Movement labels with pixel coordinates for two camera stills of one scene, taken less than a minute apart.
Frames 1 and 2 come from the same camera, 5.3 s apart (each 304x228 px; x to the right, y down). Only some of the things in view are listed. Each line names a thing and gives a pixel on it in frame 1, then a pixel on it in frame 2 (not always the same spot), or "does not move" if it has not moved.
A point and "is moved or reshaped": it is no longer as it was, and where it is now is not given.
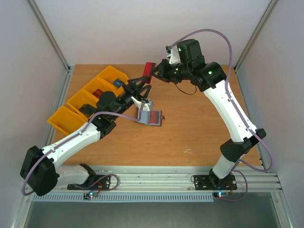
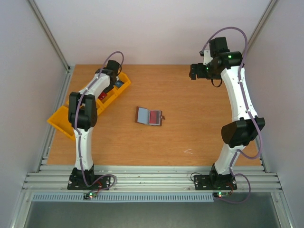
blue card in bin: [118, 82] does not move
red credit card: [148, 70] is moved or reshaped
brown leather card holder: [152, 117] does not move
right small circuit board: [223, 194] does not move
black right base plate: [210, 182] does not move
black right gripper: [164, 70] → [196, 71]
